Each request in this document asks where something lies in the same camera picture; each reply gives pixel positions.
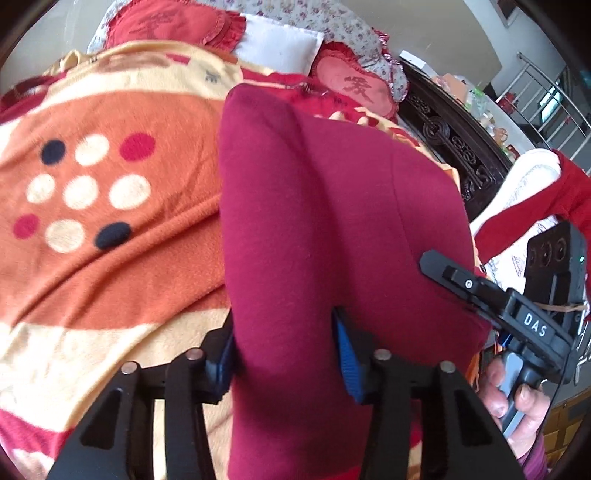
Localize floral bed cover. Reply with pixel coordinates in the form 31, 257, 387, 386
88, 0, 409, 100

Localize maroon knit garment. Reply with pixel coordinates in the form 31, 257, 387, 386
217, 83, 492, 480

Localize red quilt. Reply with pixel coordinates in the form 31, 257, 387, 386
240, 69, 398, 130

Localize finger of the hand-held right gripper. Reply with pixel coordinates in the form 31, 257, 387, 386
419, 249, 508, 325

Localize assorted colourful packets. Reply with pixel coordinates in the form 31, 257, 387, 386
434, 71, 520, 160

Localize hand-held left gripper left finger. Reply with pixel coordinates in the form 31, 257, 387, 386
46, 314, 236, 480

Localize red and white cloth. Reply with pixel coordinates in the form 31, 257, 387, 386
468, 148, 591, 296

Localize pink heart-shaped cushion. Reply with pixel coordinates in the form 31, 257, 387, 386
311, 41, 400, 121

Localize orange patterned fleece blanket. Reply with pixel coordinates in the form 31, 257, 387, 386
0, 39, 462, 480

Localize person's right hand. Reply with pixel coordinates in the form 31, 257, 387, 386
478, 357, 555, 467

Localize dark carved wooden frame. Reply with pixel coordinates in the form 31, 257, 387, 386
397, 58, 520, 220

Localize white pillow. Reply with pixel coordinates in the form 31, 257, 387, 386
235, 14, 326, 75

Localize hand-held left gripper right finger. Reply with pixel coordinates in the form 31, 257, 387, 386
331, 307, 527, 480

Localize large red frilled cushion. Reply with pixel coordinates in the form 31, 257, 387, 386
104, 0, 245, 49

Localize metal stair railing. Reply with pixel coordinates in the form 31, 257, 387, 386
496, 51, 591, 144

